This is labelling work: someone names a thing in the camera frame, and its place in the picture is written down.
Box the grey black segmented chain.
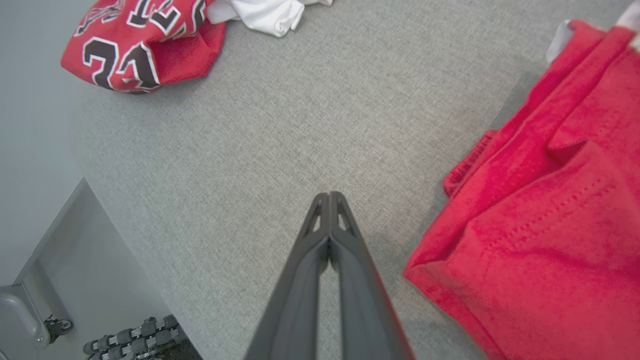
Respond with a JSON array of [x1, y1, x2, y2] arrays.
[[82, 314, 190, 360]]

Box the red shorts white stripe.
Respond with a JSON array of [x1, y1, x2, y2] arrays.
[[402, 0, 640, 360]]

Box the red Bulls jersey white sleeves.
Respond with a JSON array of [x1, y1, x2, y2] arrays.
[[60, 0, 335, 95]]

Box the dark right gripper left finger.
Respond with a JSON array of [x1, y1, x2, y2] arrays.
[[243, 192, 332, 360]]

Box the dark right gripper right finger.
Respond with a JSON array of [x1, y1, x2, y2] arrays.
[[329, 191, 416, 360]]

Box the grey metal partition frame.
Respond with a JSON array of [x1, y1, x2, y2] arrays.
[[0, 284, 52, 351]]

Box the black caster wheel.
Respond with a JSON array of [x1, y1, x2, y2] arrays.
[[44, 315, 74, 337]]

